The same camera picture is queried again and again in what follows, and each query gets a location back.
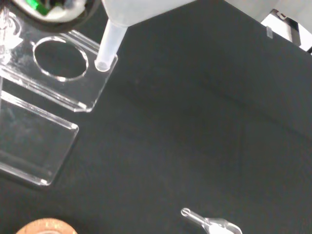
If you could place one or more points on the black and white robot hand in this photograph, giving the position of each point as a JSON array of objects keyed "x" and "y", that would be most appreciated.
[{"x": 56, "y": 18}]

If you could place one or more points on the clear acrylic funnel stand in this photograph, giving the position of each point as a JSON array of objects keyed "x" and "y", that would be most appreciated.
[{"x": 97, "y": 83}]

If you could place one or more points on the clear glass weighing funnel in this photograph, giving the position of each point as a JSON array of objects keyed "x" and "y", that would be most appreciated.
[{"x": 214, "y": 225}]

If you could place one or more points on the black bench cloth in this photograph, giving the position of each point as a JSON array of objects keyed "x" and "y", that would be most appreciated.
[{"x": 182, "y": 122}]

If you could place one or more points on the small cloth edge clip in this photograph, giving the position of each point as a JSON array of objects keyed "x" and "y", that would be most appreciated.
[{"x": 269, "y": 31}]

